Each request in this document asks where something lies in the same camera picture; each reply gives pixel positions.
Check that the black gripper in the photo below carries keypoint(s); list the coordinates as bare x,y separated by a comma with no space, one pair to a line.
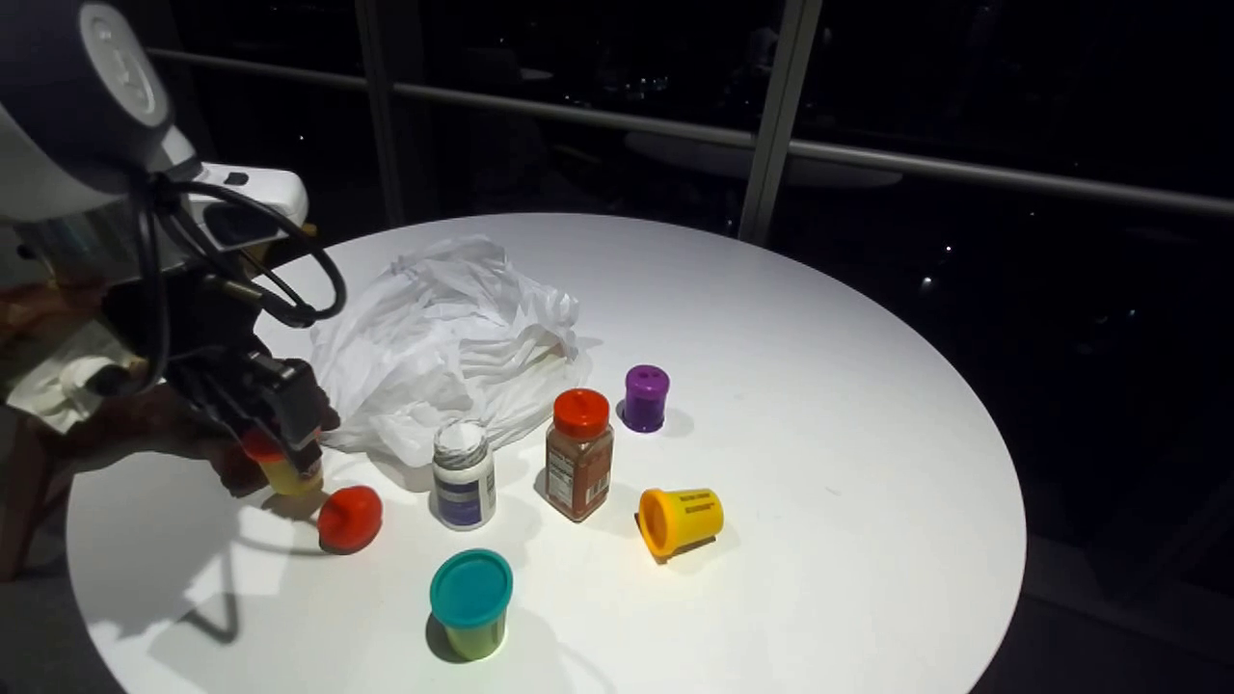
199,336

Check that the orange lid play-doh can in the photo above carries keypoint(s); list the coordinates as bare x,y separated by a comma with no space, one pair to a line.
295,490

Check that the small red toy cup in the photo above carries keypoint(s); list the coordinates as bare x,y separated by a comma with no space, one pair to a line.
348,517

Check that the white lid pill bottle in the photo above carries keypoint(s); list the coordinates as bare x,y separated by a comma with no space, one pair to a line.
461,476

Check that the brown plush toy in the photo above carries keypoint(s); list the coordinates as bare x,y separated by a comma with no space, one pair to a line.
150,423

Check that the teal lid play-doh can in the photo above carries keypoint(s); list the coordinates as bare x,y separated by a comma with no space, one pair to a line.
466,600

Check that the spice jar orange lid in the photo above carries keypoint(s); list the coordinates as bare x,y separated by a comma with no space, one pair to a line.
576,451

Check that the purple toy cup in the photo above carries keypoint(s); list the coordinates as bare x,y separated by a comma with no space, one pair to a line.
646,399

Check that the yellow cup orange lid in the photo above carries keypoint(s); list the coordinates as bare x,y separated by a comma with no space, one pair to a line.
677,522

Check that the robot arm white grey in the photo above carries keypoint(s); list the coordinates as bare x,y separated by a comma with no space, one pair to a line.
148,243

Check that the white plastic bag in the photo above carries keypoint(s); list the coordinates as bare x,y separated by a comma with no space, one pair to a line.
434,336

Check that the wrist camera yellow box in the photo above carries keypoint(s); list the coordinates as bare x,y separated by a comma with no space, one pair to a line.
64,382

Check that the grey window frame post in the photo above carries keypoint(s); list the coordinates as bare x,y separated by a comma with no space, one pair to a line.
776,122

